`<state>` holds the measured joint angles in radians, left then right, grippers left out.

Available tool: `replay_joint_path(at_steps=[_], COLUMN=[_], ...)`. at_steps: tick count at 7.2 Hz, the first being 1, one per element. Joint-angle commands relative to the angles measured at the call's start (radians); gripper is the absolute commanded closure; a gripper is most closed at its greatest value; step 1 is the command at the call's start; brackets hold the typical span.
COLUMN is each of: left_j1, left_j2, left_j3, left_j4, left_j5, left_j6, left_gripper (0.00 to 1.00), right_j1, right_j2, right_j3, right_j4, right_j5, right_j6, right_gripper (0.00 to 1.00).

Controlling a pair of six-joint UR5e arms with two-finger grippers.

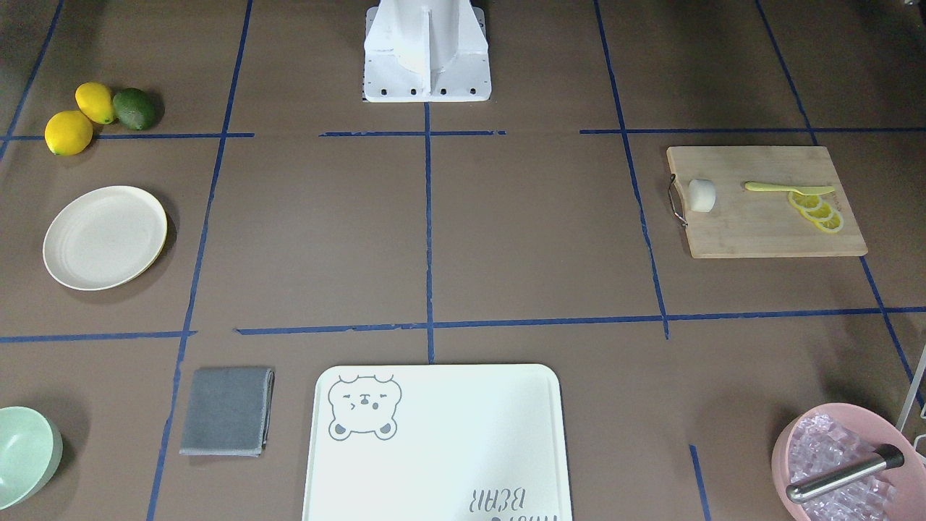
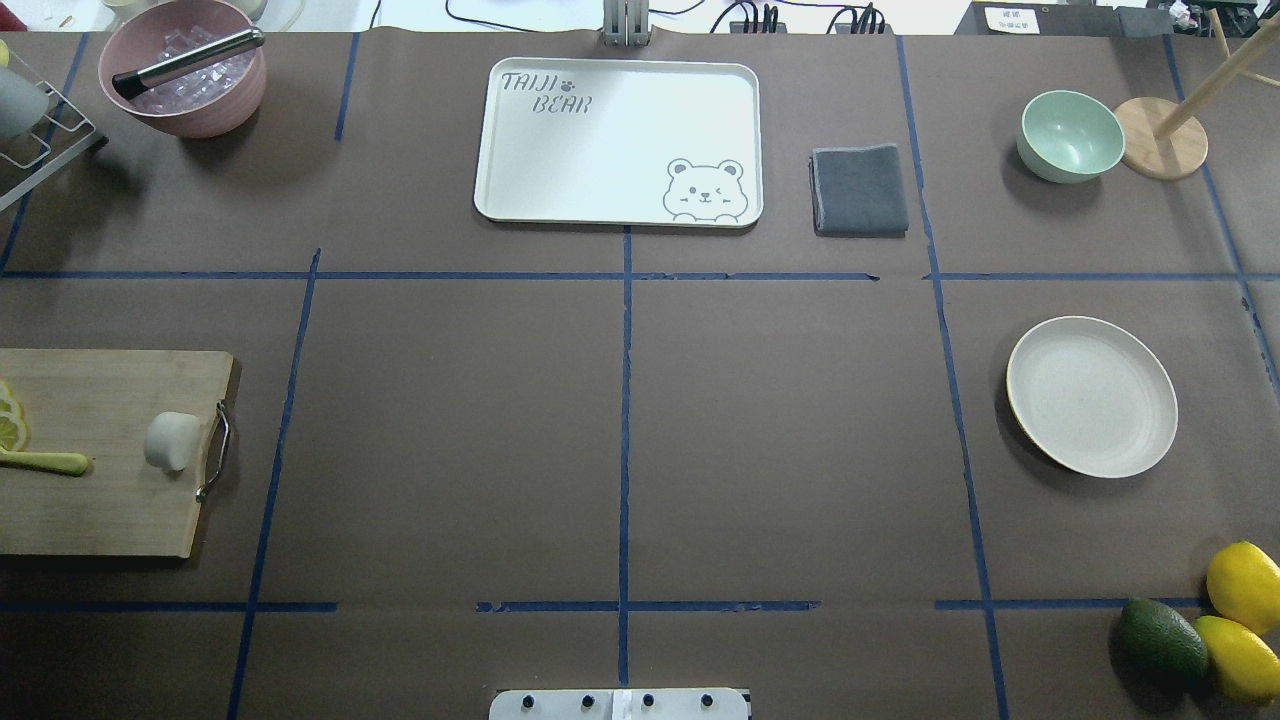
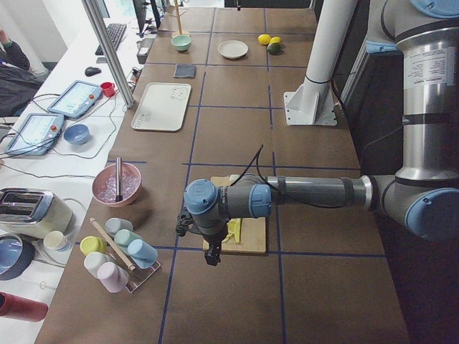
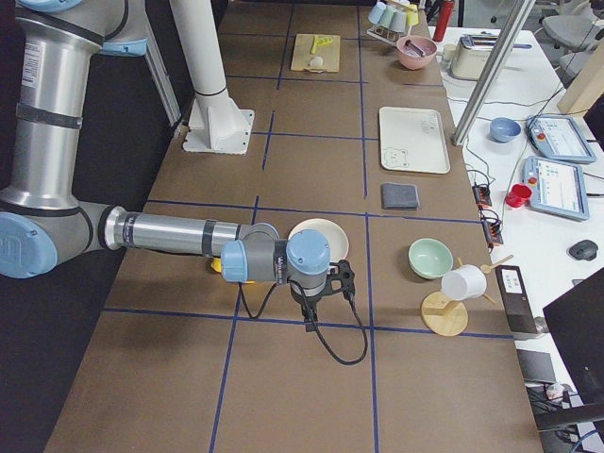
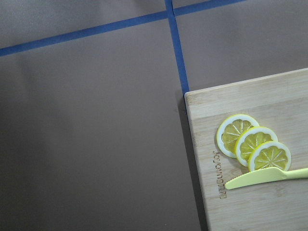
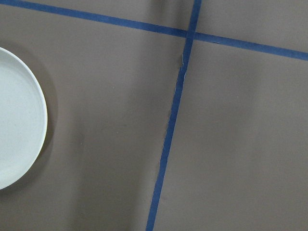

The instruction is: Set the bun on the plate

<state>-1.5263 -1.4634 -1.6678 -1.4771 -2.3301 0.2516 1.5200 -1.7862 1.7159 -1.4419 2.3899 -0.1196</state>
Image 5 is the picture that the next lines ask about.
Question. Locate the lemon slice far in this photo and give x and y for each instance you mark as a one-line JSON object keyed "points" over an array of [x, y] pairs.
{"points": [[230, 130]]}

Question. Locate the lemon slice middle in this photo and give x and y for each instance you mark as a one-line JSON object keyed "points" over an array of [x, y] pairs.
{"points": [[250, 140]]}

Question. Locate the lemon slice near knife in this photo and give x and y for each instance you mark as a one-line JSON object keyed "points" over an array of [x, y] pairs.
{"points": [[270, 154]]}

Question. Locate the bamboo cutting board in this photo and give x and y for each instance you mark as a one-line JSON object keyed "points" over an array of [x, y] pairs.
{"points": [[279, 102]]}

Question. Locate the yellow-green plastic knife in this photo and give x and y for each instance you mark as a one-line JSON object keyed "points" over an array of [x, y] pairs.
{"points": [[270, 174]]}

